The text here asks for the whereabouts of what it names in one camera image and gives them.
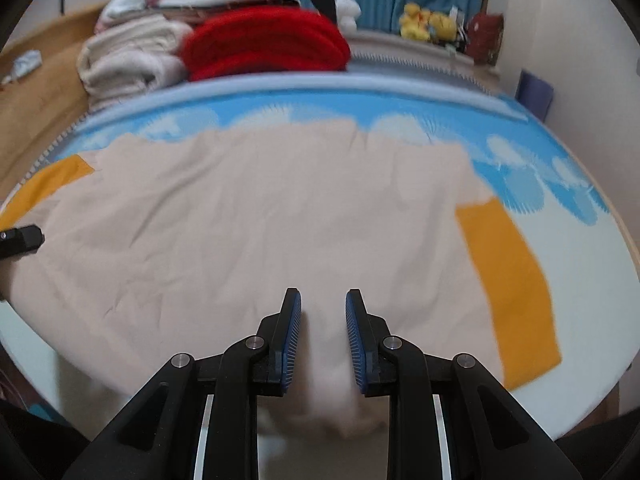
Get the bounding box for red knitted blanket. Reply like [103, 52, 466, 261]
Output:
[181, 7, 352, 82]

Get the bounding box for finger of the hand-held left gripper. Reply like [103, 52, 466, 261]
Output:
[0, 225, 45, 261]

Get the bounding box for cream folded towel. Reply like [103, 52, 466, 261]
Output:
[79, 14, 193, 68]

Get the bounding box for yellow plush toys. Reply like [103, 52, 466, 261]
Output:
[400, 2, 458, 42]

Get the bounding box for blue patterned bed sheet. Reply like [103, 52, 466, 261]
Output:
[0, 72, 640, 441]

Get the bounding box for grey mattress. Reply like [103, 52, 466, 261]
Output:
[345, 30, 503, 97]

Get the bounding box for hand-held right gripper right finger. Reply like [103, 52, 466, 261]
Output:
[345, 288, 583, 480]

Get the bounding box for beige and orange hoodie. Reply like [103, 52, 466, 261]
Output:
[0, 117, 563, 441]

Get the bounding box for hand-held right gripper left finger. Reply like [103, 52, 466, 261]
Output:
[62, 287, 303, 480]

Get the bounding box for white plush pillow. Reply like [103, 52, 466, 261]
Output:
[335, 0, 362, 32]

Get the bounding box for dark red bag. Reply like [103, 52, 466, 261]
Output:
[465, 11, 505, 66]

